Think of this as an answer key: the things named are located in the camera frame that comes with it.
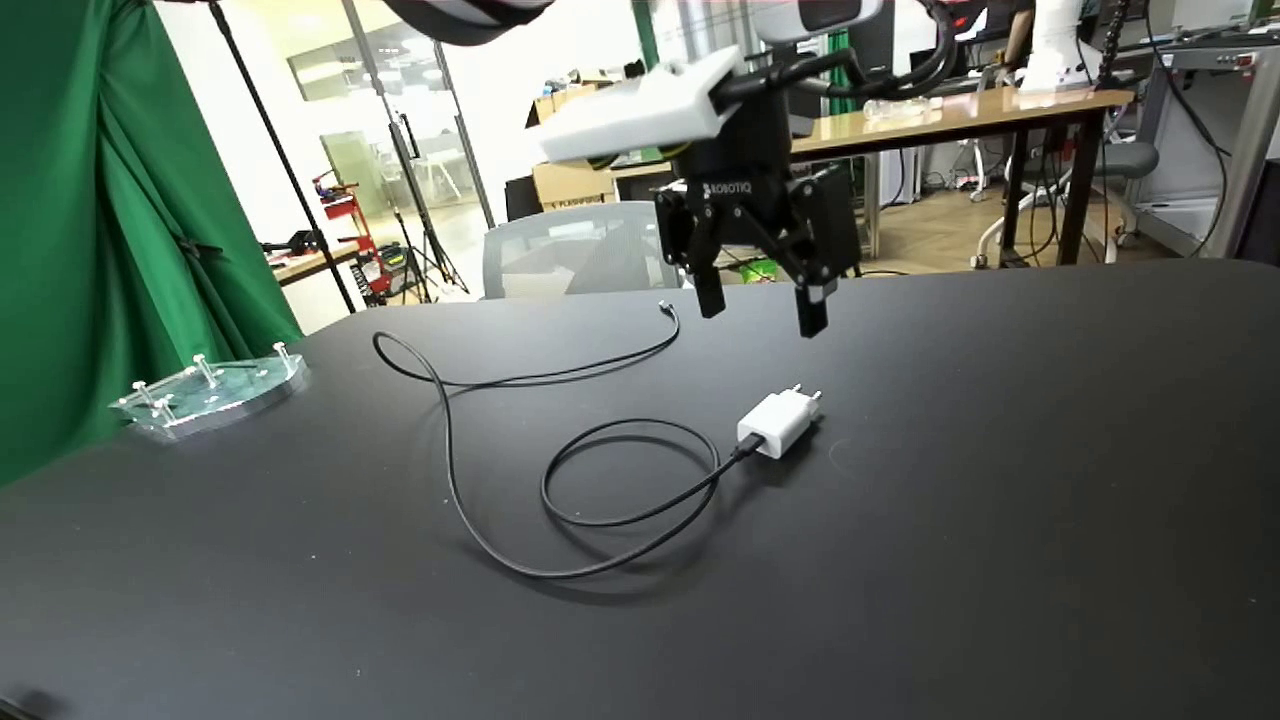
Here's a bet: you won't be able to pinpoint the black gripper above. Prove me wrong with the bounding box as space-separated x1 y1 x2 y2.
658 81 859 337

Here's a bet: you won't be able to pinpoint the white charger adapter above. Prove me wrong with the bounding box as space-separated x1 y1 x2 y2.
736 386 824 460

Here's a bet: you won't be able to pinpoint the stacked cardboard boxes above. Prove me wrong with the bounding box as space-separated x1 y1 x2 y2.
525 76 647 213

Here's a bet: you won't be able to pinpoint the wooden desk with black legs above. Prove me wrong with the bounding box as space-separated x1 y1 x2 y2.
608 87 1131 263

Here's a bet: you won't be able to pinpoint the black light stand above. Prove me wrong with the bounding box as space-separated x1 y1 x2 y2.
206 0 358 311

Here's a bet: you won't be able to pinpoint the clear acrylic plate with screws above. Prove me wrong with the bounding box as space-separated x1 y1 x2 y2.
113 345 307 443

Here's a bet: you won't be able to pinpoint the green backdrop curtain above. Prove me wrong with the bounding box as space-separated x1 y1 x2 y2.
0 0 300 483

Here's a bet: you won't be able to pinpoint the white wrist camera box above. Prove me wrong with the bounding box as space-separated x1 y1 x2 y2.
534 49 740 159

